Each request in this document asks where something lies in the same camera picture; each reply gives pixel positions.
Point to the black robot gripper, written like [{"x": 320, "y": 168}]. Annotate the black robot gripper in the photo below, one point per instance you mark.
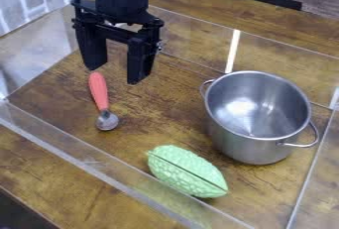
[{"x": 102, "y": 13}]

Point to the silver metal pot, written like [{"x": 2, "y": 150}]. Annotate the silver metal pot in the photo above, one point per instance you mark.
[{"x": 257, "y": 113}]

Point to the green bitter gourd toy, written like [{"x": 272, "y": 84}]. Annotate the green bitter gourd toy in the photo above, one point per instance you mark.
[{"x": 187, "y": 172}]

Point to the orange handled metal scoop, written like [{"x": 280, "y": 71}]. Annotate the orange handled metal scoop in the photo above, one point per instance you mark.
[{"x": 106, "y": 120}]

